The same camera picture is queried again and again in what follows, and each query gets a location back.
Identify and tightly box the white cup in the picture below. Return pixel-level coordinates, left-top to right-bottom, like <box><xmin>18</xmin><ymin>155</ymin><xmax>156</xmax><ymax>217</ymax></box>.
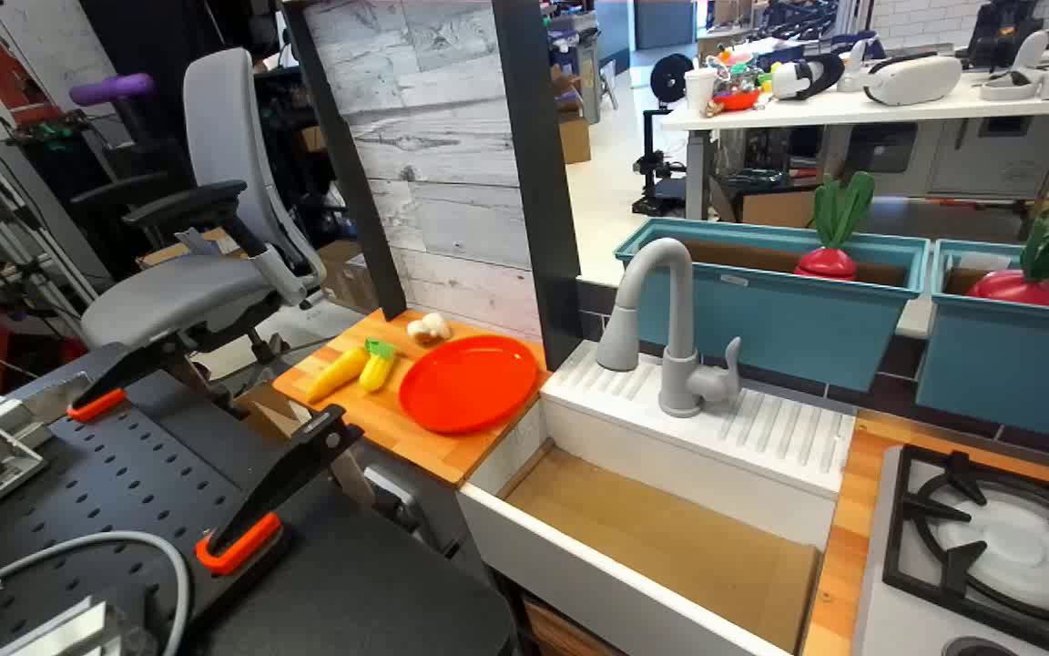
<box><xmin>682</xmin><ymin>66</ymin><xmax>719</xmax><ymax>119</ymax></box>

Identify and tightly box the black and white headset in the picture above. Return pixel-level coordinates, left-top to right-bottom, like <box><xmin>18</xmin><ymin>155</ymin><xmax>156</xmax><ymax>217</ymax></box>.
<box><xmin>773</xmin><ymin>47</ymin><xmax>848</xmax><ymax>102</ymax></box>

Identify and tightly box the black panel edge strut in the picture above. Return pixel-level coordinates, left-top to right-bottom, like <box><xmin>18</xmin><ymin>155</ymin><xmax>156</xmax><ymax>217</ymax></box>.
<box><xmin>281</xmin><ymin>0</ymin><xmax>409</xmax><ymax>319</ymax></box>

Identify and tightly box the black frame post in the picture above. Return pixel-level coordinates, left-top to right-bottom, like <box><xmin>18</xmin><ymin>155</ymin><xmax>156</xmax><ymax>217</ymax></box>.
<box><xmin>492</xmin><ymin>0</ymin><xmax>587</xmax><ymax>372</ymax></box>

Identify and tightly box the black 3D printer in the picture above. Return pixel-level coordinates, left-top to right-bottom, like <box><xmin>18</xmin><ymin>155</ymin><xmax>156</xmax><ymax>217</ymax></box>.
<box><xmin>628</xmin><ymin>52</ymin><xmax>699</xmax><ymax>217</ymax></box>

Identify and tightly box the teal planter box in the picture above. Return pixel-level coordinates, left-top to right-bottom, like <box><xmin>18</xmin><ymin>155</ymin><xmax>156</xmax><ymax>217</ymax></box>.
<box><xmin>613</xmin><ymin>215</ymin><xmax>934</xmax><ymax>394</ymax></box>
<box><xmin>915</xmin><ymin>236</ymin><xmax>1049</xmax><ymax>451</ymax></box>

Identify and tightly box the small white plushie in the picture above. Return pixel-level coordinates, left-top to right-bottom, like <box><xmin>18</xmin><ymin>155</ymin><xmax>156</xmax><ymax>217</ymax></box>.
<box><xmin>405</xmin><ymin>311</ymin><xmax>450</xmax><ymax>351</ymax></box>

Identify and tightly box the red radish plushie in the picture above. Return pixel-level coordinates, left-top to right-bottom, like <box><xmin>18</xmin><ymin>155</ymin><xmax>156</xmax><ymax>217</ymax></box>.
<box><xmin>968</xmin><ymin>196</ymin><xmax>1049</xmax><ymax>311</ymax></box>
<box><xmin>794</xmin><ymin>166</ymin><xmax>882</xmax><ymax>284</ymax></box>

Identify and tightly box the white table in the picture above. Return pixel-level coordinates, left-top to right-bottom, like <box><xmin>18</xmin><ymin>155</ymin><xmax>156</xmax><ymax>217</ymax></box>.
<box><xmin>655</xmin><ymin>82</ymin><xmax>1049</xmax><ymax>223</ymax></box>

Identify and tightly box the white VR headset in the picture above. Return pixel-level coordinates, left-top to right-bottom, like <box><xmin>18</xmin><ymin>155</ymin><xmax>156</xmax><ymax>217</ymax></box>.
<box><xmin>860</xmin><ymin>47</ymin><xmax>965</xmax><ymax>110</ymax></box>

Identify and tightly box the grey faucet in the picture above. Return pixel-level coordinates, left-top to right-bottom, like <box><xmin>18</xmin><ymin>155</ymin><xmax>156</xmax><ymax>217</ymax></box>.
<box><xmin>594</xmin><ymin>234</ymin><xmax>746</xmax><ymax>419</ymax></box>

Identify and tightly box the white toy sink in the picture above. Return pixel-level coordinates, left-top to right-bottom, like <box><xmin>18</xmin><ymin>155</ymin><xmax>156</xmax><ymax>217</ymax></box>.
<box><xmin>454</xmin><ymin>337</ymin><xmax>860</xmax><ymax>656</ymax></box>

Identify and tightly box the grey office chair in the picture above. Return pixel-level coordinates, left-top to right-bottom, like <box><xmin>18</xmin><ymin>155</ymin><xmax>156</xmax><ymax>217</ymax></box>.
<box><xmin>65</xmin><ymin>42</ymin><xmax>336</xmax><ymax>377</ymax></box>

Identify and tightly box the yellow plushie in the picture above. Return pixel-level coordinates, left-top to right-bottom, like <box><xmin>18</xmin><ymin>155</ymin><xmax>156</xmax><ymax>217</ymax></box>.
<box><xmin>356</xmin><ymin>351</ymin><xmax>401</xmax><ymax>397</ymax></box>

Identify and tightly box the small cardboard box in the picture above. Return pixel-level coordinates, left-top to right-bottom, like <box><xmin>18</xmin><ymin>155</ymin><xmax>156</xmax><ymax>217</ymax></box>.
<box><xmin>558</xmin><ymin>113</ymin><xmax>594</xmax><ymax>166</ymax></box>

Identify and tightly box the colourful toy pile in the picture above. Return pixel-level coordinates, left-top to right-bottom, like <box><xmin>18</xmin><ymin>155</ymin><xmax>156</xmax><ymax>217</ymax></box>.
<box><xmin>710</xmin><ymin>47</ymin><xmax>777</xmax><ymax>116</ymax></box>

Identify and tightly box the silver metal plate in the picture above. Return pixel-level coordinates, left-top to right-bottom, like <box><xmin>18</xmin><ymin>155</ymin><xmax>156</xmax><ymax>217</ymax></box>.
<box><xmin>0</xmin><ymin>592</ymin><xmax>128</xmax><ymax>656</ymax></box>

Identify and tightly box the grey stone pattern panel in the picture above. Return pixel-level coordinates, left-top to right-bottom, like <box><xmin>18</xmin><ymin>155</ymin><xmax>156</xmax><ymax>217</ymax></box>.
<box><xmin>301</xmin><ymin>0</ymin><xmax>547</xmax><ymax>351</ymax></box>

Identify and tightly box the orange plate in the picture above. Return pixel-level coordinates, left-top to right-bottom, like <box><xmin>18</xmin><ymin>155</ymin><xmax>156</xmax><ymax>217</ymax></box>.
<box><xmin>397</xmin><ymin>330</ymin><xmax>549</xmax><ymax>437</ymax></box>

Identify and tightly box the purple cylinder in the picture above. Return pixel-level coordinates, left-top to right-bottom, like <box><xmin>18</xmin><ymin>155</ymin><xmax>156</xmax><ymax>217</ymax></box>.
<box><xmin>65</xmin><ymin>69</ymin><xmax>156</xmax><ymax>110</ymax></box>

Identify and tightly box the black office chair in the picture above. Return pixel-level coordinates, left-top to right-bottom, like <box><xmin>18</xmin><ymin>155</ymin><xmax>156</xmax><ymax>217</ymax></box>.
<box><xmin>957</xmin><ymin>0</ymin><xmax>1049</xmax><ymax>69</ymax></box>

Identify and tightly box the grey cable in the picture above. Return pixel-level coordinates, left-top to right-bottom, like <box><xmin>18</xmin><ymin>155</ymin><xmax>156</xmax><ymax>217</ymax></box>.
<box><xmin>0</xmin><ymin>527</ymin><xmax>194</xmax><ymax>656</ymax></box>

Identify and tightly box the stove with black grates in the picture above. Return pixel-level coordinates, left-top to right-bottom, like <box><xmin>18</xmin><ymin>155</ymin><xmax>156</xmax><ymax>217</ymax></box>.
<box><xmin>853</xmin><ymin>442</ymin><xmax>1049</xmax><ymax>656</ymax></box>

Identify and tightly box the black perforated base board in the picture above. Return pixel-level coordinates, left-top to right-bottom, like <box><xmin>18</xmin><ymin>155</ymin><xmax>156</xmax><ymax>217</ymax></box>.
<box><xmin>0</xmin><ymin>369</ymin><xmax>522</xmax><ymax>656</ymax></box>

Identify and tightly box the black clamp orange handle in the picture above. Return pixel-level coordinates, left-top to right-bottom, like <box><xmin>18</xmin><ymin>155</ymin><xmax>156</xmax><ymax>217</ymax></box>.
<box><xmin>61</xmin><ymin>330</ymin><xmax>189</xmax><ymax>427</ymax></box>
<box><xmin>194</xmin><ymin>402</ymin><xmax>366</xmax><ymax>580</ymax></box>

